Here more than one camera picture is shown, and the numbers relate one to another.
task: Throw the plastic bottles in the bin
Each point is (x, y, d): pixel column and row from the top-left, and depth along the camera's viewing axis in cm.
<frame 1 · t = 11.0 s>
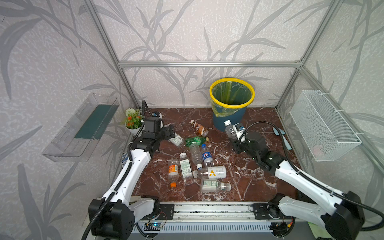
left hand: (168, 124, 81), fingers open
right hand: (234, 131, 79), fingers open
blue bin with yellow rim: (239, 115, 83), point 26 cm above the table
yellow-green plastic bin liner: (229, 92, 105), point 21 cm above the table
white pot with artificial plant: (131, 119, 91), point 19 cm above the table
light blue garden trowel: (276, 132, 105), point 3 cm above the table
brown Nescafe coffee bottle: (198, 129, 104), point 5 cm above the table
crushed green plastic bottle: (199, 140, 98), point 5 cm above the table
clear bottle white green label: (177, 140, 99), point 4 cm above the table
clear unlabelled plastic bottle: (196, 155, 91), point 5 cm above the table
clear Pepsi bottle blue cap: (207, 156, 90), point 5 cm above the table
clear bottle yellow logo label: (213, 172, 82), point 7 cm above the table
clear bottle green white label: (214, 185, 79), point 6 cm above the table
square bottle white green label: (186, 168, 86), point 4 cm above the table
clear bottle orange label: (173, 166, 86), point 5 cm above the table

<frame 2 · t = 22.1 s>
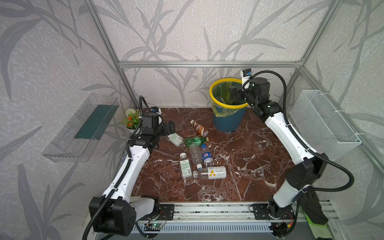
left hand: (168, 119, 80), fingers open
right hand: (239, 80, 76), fingers open
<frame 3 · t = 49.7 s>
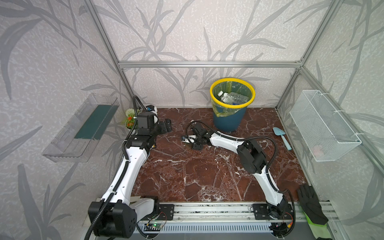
left hand: (165, 117, 78), fingers open
right hand: (194, 135, 100), fingers open
clear unlabelled plastic bottle: (236, 96, 93), point 27 cm above the table
clear bottle yellow logo label: (224, 99, 102), point 20 cm above the table
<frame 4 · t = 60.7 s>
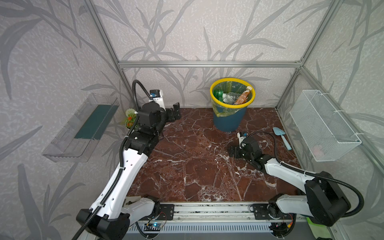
left hand: (171, 100, 68), fingers open
right hand: (233, 142, 90), fingers open
